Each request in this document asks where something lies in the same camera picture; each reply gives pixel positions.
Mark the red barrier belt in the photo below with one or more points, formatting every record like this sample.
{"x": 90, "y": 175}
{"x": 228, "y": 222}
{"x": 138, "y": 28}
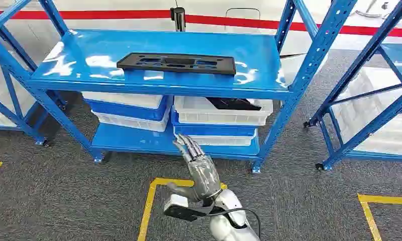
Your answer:
{"x": 247, "y": 23}
{"x": 87, "y": 14}

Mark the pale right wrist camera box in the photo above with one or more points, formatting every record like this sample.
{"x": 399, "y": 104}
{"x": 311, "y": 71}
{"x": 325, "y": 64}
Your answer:
{"x": 176, "y": 203}

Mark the black-topped barrier post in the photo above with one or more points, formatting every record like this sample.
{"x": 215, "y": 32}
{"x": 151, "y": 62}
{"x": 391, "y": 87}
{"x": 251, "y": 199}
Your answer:
{"x": 178, "y": 20}

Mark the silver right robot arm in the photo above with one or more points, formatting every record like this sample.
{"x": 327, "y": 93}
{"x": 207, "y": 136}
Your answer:
{"x": 231, "y": 203}

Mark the black plastic cutout tray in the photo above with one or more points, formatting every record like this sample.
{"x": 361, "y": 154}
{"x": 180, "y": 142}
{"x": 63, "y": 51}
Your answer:
{"x": 227, "y": 66}

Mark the black part in crate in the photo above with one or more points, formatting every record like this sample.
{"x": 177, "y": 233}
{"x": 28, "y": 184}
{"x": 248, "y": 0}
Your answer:
{"x": 234, "y": 104}

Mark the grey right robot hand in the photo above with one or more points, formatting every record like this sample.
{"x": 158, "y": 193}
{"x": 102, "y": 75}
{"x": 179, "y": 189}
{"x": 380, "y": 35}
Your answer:
{"x": 204, "y": 176}

